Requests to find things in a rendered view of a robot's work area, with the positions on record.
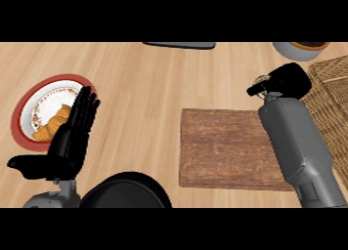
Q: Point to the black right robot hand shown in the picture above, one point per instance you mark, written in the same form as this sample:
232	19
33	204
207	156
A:
289	81

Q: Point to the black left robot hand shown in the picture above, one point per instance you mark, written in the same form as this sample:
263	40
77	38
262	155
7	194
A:
70	140

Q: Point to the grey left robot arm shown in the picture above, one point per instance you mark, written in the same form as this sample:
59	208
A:
55	198

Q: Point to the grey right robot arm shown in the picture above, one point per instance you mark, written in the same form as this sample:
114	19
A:
300	153

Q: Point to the wicker basket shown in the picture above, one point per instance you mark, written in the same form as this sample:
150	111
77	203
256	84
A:
336	127

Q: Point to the brown wooden cutting board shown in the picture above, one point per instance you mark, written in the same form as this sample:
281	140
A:
226	149

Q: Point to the croissant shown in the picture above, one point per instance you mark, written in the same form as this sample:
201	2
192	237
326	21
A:
53	125

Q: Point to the grey pot with brown contents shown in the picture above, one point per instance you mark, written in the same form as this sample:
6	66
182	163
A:
300	50

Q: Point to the red-rimmed floral plate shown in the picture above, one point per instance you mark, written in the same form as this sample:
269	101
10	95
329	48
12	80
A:
36	110

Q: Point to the black round pan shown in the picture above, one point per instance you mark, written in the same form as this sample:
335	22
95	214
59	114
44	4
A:
126	192

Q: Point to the dark grey flat object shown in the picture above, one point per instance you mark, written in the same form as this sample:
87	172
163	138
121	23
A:
181	45

